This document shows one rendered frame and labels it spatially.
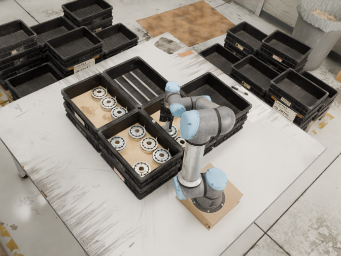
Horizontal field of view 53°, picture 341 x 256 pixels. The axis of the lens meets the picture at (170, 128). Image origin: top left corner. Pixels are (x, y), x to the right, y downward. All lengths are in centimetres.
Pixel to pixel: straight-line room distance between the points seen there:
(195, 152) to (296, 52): 231
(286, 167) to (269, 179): 16
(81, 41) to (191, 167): 203
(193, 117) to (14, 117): 137
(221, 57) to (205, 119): 229
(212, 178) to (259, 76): 181
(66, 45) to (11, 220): 152
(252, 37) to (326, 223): 196
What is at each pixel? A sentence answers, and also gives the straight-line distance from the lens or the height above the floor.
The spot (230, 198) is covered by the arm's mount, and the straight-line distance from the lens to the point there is 194.
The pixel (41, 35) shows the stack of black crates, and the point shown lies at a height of 38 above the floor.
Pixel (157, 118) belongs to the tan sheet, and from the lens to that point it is 214.
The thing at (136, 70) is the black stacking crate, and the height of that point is 83.
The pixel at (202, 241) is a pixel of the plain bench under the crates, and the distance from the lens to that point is 190.
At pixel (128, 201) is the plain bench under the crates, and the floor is 70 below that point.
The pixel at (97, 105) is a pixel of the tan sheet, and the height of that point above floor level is 83.
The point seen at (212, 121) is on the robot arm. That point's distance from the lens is 138.
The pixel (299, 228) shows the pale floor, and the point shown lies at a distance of 296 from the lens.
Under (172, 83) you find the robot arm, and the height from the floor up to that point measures 120.
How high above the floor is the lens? 243
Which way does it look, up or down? 50 degrees down
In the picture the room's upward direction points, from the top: 9 degrees clockwise
